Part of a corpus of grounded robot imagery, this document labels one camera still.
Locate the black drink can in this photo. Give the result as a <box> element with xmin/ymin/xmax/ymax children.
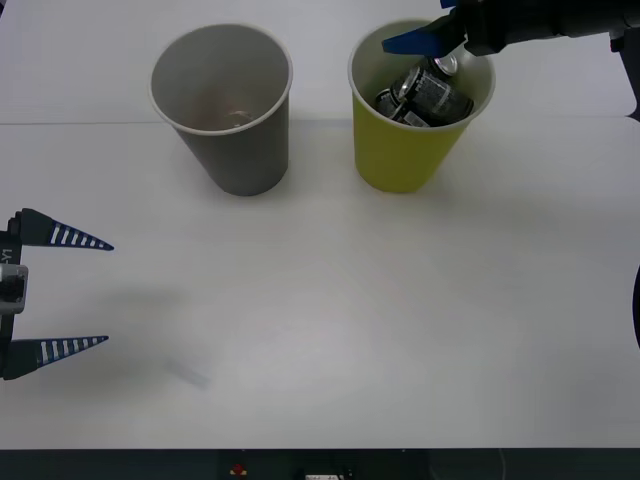
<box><xmin>399</xmin><ymin>67</ymin><xmax>475</xmax><ymax>126</ymax></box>
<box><xmin>393</xmin><ymin>109</ymin><xmax>432</xmax><ymax>129</ymax></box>
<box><xmin>374</xmin><ymin>88</ymin><xmax>407</xmax><ymax>117</ymax></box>

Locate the grey plastic bin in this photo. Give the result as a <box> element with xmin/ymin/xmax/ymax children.
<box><xmin>148</xmin><ymin>23</ymin><xmax>294</xmax><ymax>197</ymax></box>

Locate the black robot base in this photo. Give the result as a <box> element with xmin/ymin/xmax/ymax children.
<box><xmin>0</xmin><ymin>448</ymin><xmax>640</xmax><ymax>480</ymax></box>

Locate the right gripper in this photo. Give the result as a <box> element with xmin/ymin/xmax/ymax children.
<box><xmin>381</xmin><ymin>0</ymin><xmax>521</xmax><ymax>58</ymax></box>

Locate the yellow-green plastic bin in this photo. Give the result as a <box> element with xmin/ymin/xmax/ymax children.
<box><xmin>347</xmin><ymin>18</ymin><xmax>496</xmax><ymax>195</ymax></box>

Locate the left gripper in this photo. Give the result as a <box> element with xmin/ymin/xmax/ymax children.
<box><xmin>0</xmin><ymin>208</ymin><xmax>116</xmax><ymax>382</ymax></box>

